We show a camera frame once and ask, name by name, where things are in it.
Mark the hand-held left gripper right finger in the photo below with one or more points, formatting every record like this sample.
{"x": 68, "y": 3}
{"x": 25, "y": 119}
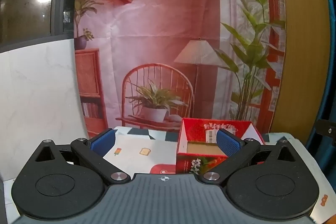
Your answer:
{"x": 227, "y": 142}

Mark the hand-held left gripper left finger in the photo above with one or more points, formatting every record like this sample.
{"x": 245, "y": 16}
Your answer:
{"x": 104, "y": 142}

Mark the red strawberry print cardboard box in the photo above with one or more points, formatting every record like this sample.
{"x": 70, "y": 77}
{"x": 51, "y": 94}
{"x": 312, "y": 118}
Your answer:
{"x": 191, "y": 134}

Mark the cartoon printed tablecloth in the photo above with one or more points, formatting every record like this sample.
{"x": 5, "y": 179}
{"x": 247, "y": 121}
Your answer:
{"x": 136, "y": 145}

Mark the blue curtain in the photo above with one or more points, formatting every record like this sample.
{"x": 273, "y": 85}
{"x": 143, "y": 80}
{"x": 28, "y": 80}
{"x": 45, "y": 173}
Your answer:
{"x": 329, "y": 37}

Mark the wall poster of room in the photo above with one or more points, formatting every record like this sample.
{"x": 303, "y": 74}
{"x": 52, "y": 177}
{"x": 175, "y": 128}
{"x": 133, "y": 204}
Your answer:
{"x": 168, "y": 29}

